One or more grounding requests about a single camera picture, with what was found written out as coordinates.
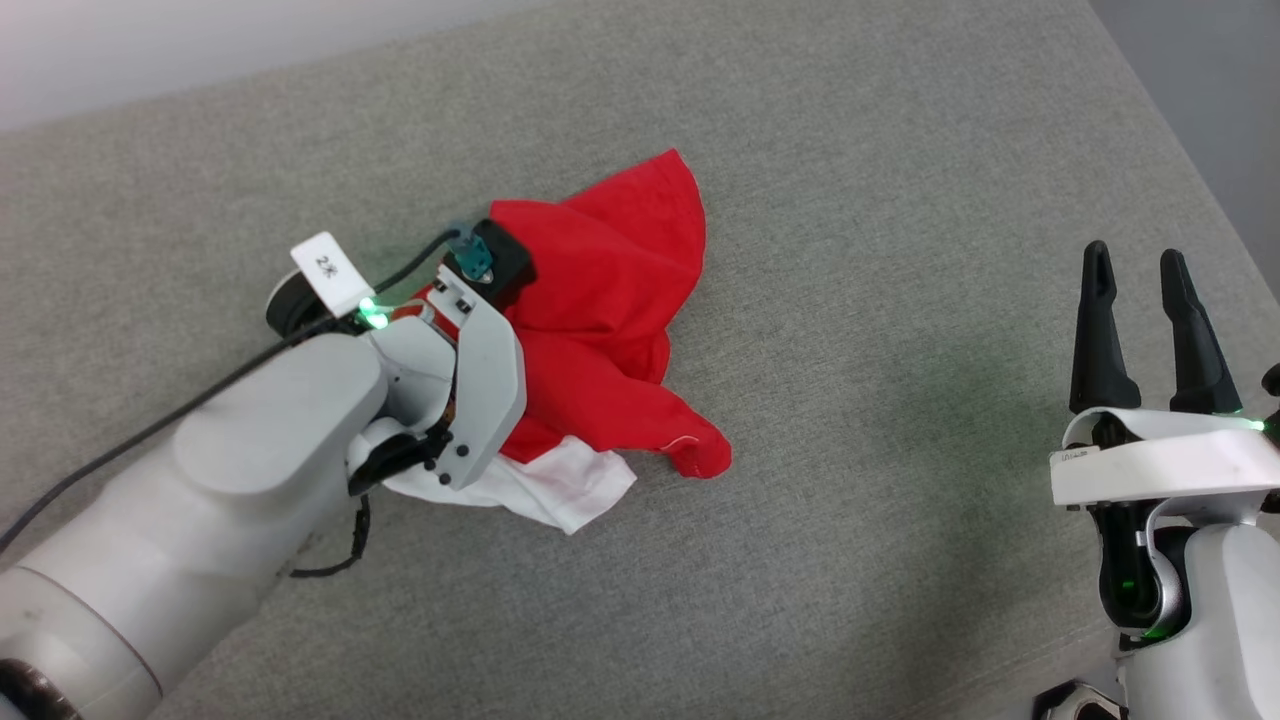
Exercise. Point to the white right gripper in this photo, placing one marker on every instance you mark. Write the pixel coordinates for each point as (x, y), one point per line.
(1170, 460)

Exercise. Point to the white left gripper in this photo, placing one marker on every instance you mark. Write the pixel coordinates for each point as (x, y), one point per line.
(490, 380)

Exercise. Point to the red and white Bulls jersey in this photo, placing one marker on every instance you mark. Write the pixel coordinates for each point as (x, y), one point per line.
(600, 290)

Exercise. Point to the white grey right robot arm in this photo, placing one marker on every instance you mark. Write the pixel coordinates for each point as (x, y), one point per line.
(1230, 600)

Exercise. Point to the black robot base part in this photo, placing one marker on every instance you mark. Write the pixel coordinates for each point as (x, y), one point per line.
(1080, 705)

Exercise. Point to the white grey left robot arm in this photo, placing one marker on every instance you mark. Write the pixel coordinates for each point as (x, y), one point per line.
(250, 440)

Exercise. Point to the white paper tag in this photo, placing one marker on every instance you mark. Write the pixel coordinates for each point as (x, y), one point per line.
(328, 268)

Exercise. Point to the grey fabric sofa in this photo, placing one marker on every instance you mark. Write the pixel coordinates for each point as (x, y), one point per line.
(900, 200)

